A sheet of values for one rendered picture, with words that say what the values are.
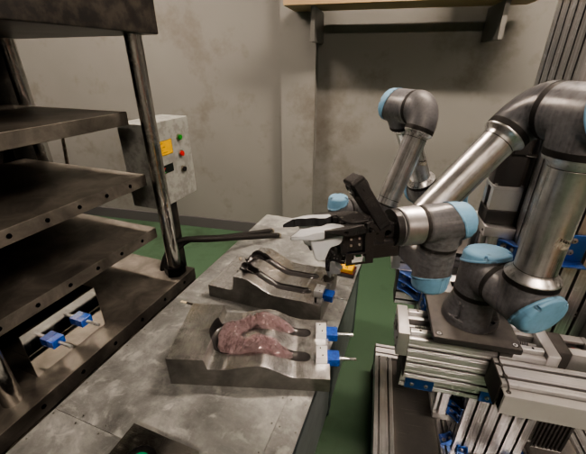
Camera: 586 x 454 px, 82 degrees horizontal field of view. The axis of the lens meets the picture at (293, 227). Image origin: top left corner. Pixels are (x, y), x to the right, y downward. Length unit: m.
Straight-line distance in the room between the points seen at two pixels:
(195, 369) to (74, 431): 0.34
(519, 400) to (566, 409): 0.10
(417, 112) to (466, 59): 2.04
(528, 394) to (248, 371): 0.76
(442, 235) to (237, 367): 0.72
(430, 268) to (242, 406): 0.70
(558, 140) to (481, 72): 2.48
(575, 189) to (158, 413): 1.16
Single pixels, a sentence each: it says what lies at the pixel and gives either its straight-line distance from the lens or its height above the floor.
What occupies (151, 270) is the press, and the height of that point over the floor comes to 0.79.
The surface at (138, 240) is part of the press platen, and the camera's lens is 1.59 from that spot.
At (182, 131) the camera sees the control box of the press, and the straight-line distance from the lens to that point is 1.84.
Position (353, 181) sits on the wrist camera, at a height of 1.53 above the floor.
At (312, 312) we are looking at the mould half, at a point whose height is 0.85.
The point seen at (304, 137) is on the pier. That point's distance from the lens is 3.17.
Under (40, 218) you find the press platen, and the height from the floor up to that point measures 1.28.
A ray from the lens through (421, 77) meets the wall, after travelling 3.19.
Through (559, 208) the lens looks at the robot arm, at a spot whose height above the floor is 1.46.
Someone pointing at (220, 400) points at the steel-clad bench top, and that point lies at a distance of 1.16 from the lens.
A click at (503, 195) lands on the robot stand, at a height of 1.35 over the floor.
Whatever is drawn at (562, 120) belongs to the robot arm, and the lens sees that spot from 0.81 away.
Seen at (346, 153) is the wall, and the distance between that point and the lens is 3.28.
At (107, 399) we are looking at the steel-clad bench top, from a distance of 1.27.
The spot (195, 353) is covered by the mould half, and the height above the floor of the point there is 0.91.
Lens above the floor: 1.72
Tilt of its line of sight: 26 degrees down
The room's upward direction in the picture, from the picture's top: straight up
